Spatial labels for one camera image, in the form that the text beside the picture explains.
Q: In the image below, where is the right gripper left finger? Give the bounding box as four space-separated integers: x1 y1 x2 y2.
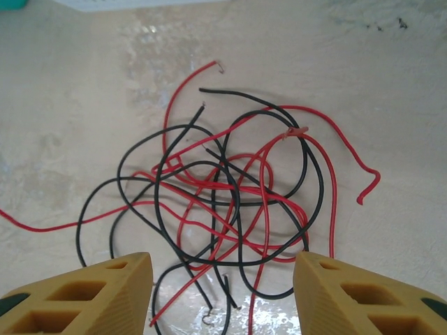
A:
0 251 154 335

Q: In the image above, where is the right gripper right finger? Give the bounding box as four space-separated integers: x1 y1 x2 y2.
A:
294 251 447 335

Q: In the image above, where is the red cable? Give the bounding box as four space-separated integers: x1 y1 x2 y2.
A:
0 200 308 262
162 59 226 175
152 104 382 207
279 124 339 259

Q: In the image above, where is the black cable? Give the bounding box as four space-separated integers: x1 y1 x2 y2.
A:
75 176 245 335
117 124 242 311
153 103 325 266
198 87 325 224

